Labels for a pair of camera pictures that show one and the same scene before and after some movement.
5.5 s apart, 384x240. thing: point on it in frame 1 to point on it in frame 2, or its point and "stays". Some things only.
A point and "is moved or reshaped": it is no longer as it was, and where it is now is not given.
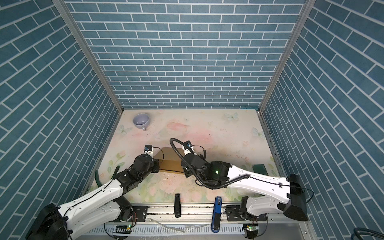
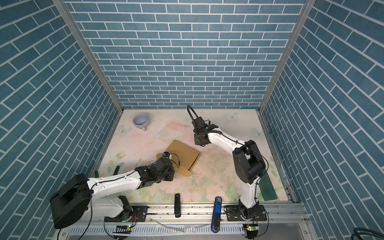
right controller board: [252, 229] stays
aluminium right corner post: [308, 6] stays
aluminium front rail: [194, 222] stays
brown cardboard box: [169, 161] is moved or reshaped
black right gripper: [186, 170] to [196, 141]
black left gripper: [156, 163] to [172, 172]
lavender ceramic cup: [141, 120] stays
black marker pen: [177, 205] stays
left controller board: [123, 229] stays
